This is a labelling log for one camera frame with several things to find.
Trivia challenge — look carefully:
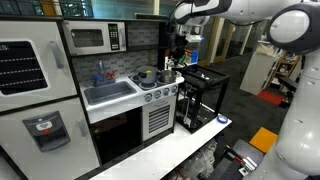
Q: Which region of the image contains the yellow box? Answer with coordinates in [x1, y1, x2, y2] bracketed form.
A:
[248, 126, 279, 155]

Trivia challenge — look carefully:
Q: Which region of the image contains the white kitchen utensil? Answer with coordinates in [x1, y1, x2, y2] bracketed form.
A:
[163, 55, 174, 71]

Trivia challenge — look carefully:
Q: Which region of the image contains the white cabinet panel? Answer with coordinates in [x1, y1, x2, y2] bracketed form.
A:
[239, 50, 278, 96]

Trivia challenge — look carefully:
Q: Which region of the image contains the grey fridge door handle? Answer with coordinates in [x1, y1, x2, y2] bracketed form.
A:
[76, 119, 89, 138]

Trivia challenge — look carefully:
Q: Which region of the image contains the grey toy faucet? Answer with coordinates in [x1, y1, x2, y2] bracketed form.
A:
[96, 58, 108, 82]

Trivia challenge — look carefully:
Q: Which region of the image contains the grey toy sink basin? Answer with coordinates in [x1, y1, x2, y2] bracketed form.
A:
[83, 80, 138, 106]

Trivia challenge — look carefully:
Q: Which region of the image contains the white freezer door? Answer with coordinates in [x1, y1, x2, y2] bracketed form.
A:
[0, 19, 80, 113]

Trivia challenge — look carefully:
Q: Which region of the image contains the small silver pot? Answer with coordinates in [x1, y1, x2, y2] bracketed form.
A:
[160, 69, 178, 84]

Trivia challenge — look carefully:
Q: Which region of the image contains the grey ice dispenser panel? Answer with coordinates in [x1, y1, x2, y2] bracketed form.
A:
[21, 110, 72, 153]

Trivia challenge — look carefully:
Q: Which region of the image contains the orange black clamp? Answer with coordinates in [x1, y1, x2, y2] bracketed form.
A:
[225, 145, 249, 167]

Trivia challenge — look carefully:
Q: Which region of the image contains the wooden shelf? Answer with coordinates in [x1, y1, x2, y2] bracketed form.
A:
[265, 49, 302, 89]

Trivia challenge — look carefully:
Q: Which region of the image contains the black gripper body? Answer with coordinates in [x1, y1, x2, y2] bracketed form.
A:
[167, 30, 188, 55]

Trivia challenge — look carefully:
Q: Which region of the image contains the white toy oven door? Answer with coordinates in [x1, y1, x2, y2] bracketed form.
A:
[141, 94, 178, 142]

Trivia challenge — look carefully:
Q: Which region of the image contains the red floor mat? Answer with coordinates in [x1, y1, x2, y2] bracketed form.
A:
[256, 89, 286, 107]

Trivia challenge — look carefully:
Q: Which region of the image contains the blue white container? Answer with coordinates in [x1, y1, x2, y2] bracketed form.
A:
[186, 48, 200, 66]

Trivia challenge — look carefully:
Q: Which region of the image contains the white black toy kitchen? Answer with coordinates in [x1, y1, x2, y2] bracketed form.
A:
[0, 14, 186, 180]

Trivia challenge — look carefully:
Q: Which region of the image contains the grey freezer door handle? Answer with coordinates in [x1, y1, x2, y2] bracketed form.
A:
[49, 39, 65, 70]

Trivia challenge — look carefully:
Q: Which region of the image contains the clear plastic bag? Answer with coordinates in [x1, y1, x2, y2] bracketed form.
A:
[179, 139, 218, 180]

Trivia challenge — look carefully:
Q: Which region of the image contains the white fridge door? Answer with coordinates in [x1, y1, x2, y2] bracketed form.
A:
[0, 96, 102, 180]

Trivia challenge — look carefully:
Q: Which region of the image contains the black wire rack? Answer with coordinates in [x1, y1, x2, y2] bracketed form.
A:
[174, 64, 232, 135]

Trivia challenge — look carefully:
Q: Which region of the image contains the blue tape roll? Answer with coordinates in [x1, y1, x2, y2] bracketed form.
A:
[216, 114, 230, 125]

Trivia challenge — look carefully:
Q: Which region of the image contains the large grey pot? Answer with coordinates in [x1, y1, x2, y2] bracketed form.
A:
[136, 65, 159, 85]

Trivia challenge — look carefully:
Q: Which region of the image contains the toy microwave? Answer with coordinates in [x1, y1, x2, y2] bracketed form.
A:
[61, 19, 128, 57]

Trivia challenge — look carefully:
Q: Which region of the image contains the aluminium corner bracket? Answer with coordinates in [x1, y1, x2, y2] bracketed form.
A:
[239, 155, 258, 177]

